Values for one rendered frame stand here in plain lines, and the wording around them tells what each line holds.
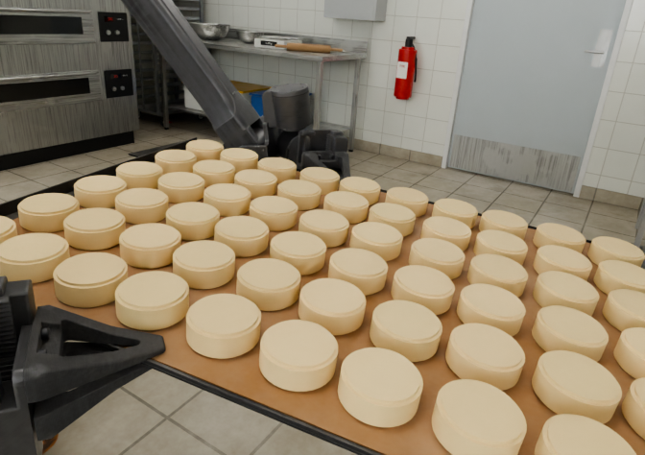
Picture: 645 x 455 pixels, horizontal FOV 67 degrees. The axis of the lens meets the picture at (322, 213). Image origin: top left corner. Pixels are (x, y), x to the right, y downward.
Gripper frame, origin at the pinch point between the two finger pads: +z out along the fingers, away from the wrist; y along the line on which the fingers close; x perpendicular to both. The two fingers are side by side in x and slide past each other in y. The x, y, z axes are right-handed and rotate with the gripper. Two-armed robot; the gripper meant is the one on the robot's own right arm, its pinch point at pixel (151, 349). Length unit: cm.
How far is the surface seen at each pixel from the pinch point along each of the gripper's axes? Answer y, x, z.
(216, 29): -9, 453, 99
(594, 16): 32, 235, 314
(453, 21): 19, 314, 257
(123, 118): -85, 422, 13
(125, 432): -101, 91, -3
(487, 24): 20, 295, 274
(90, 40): -21, 408, -7
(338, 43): -9, 392, 195
